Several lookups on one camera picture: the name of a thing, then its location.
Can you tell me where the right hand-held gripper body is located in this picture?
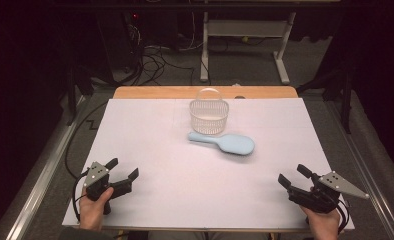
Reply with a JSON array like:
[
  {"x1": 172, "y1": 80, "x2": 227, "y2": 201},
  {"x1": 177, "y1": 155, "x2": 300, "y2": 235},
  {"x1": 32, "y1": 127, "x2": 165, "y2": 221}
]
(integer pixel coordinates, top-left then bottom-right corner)
[{"x1": 287, "y1": 171, "x2": 370, "y2": 215}]

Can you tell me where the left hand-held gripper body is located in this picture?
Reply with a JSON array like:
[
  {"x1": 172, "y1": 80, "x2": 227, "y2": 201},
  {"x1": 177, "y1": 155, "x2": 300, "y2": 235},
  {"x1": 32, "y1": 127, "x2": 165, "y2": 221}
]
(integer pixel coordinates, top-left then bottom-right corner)
[{"x1": 83, "y1": 161, "x2": 133, "y2": 216}]

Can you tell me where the light blue hairbrush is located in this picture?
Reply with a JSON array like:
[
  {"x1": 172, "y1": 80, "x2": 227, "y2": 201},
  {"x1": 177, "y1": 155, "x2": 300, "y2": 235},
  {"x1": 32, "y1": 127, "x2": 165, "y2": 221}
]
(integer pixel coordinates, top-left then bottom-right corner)
[{"x1": 188, "y1": 131, "x2": 256, "y2": 156}]

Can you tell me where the white plastic slatted basket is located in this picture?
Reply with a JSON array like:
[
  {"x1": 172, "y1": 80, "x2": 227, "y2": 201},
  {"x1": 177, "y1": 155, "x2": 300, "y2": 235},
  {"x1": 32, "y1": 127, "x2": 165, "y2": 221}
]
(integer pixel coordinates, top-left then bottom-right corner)
[{"x1": 189, "y1": 87, "x2": 230, "y2": 135}]

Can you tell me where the person's left hand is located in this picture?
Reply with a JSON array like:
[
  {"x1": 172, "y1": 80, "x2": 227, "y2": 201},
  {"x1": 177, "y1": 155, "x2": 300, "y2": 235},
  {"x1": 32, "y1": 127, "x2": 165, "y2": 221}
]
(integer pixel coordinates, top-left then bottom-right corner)
[{"x1": 79, "y1": 186, "x2": 115, "y2": 233}]

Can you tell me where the person's right hand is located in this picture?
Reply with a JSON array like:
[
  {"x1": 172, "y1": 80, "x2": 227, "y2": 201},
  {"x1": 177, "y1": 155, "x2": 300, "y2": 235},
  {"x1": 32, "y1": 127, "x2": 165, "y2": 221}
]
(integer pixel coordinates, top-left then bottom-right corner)
[{"x1": 299, "y1": 204, "x2": 341, "y2": 240}]

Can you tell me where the black metal stand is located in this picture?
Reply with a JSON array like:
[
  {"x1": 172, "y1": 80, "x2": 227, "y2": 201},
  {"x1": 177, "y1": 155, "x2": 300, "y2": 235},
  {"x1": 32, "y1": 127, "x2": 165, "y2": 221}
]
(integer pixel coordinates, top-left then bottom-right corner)
[
  {"x1": 65, "y1": 63, "x2": 95, "y2": 127},
  {"x1": 297, "y1": 66, "x2": 355, "y2": 135}
]

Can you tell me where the wooden table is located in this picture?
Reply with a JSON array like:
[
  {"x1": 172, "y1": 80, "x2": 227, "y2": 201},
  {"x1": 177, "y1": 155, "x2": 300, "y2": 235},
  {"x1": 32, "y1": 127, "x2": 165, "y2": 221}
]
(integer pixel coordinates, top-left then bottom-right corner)
[{"x1": 69, "y1": 85, "x2": 346, "y2": 234}]

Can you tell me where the dark equipment case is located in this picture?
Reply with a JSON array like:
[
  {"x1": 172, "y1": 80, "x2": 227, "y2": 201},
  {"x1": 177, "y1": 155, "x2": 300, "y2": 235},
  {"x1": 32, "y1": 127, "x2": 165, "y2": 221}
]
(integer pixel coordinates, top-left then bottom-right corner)
[{"x1": 96, "y1": 11, "x2": 143, "y2": 76}]

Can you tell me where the aluminium floor rail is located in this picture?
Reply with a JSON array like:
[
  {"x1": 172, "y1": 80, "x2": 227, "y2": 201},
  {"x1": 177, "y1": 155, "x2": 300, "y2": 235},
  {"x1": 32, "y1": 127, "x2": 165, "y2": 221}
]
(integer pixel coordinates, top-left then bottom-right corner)
[
  {"x1": 324, "y1": 99, "x2": 394, "y2": 240},
  {"x1": 4, "y1": 95, "x2": 87, "y2": 240}
]

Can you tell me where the right hand-held gripper black cable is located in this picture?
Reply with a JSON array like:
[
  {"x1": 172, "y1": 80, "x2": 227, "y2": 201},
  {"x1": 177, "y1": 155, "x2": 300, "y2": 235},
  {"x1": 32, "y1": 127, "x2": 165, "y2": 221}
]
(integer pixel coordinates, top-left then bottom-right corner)
[{"x1": 335, "y1": 199, "x2": 350, "y2": 235}]

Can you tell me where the hand-held gripper black cable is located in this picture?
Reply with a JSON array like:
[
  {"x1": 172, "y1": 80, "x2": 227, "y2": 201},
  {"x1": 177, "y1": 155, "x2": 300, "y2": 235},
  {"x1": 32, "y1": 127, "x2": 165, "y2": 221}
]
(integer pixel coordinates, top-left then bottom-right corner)
[
  {"x1": 335, "y1": 199, "x2": 350, "y2": 235},
  {"x1": 71, "y1": 169, "x2": 90, "y2": 223}
]

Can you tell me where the left hand-held gripper black cable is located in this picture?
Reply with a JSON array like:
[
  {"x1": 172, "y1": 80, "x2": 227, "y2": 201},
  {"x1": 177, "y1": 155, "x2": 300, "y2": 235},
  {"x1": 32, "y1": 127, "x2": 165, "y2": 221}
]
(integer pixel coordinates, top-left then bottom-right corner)
[{"x1": 71, "y1": 169, "x2": 90, "y2": 223}]

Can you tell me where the long black floor cable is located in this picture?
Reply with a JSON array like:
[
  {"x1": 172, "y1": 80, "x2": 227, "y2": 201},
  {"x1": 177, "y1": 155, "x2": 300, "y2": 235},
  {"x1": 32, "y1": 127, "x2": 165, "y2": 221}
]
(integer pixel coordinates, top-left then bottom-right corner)
[{"x1": 64, "y1": 100, "x2": 109, "y2": 180}]

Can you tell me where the tangle of floor cables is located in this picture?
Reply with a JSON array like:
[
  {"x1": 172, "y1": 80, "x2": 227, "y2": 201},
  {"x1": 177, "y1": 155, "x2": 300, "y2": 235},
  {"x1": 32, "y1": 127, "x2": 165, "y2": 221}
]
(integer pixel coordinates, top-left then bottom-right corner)
[{"x1": 124, "y1": 13, "x2": 199, "y2": 86}]

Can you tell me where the white metal stand frame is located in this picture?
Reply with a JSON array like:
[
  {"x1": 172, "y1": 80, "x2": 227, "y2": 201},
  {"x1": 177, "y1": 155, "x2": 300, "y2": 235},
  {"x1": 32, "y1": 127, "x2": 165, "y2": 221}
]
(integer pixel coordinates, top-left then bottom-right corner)
[{"x1": 199, "y1": 11, "x2": 298, "y2": 85}]

